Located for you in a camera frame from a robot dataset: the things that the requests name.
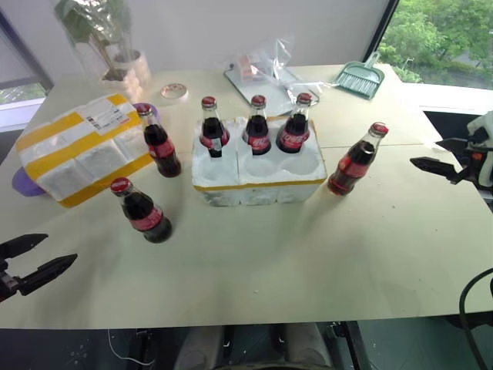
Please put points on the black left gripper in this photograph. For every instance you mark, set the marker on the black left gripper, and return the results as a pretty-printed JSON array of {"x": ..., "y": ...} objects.
[{"x": 5, "y": 283}]

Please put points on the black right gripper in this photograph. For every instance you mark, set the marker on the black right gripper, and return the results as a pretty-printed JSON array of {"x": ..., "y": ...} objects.
[{"x": 475, "y": 154}]

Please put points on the glass cola bottle red cap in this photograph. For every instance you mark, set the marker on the glass cola bottle red cap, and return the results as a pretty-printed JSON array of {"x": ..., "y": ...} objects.
[
  {"x": 354, "y": 163},
  {"x": 213, "y": 131},
  {"x": 161, "y": 146},
  {"x": 293, "y": 133},
  {"x": 257, "y": 133},
  {"x": 144, "y": 216}
]

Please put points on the foam block with yellow tape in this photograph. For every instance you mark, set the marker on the foam block with yellow tape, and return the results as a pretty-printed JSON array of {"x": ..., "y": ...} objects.
[{"x": 82, "y": 158}]

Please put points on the white foam bottle tray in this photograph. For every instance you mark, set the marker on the white foam bottle tray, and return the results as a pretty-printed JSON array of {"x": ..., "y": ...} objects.
[{"x": 262, "y": 181}]

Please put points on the purple plastic basin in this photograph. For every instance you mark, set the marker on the purple plastic basin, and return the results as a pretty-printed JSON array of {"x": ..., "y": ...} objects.
[{"x": 26, "y": 186}]

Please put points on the green dustpan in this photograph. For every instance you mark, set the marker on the green dustpan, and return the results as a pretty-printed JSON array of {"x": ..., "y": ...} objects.
[{"x": 356, "y": 86}]

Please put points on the green hand brush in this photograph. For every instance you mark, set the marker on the green hand brush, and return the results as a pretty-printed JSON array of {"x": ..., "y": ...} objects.
[{"x": 358, "y": 79}]

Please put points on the clear plastic bag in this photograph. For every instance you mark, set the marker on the clear plastic bag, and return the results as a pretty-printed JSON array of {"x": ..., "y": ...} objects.
[{"x": 277, "y": 63}]

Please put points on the white plant pot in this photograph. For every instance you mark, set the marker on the white plant pot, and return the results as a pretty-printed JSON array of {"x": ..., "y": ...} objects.
[{"x": 131, "y": 67}]

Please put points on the small round pink dish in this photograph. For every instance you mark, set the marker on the small round pink dish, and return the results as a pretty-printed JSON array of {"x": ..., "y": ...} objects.
[{"x": 174, "y": 91}]

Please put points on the green leafy plant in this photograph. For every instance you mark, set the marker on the green leafy plant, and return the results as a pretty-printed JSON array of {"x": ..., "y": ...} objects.
[{"x": 90, "y": 23}]

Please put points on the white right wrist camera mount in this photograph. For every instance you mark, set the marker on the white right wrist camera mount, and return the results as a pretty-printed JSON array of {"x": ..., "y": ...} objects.
[{"x": 483, "y": 123}]

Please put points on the black table frame leg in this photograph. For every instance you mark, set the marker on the black table frame leg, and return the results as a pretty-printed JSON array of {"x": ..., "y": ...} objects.
[{"x": 356, "y": 345}]

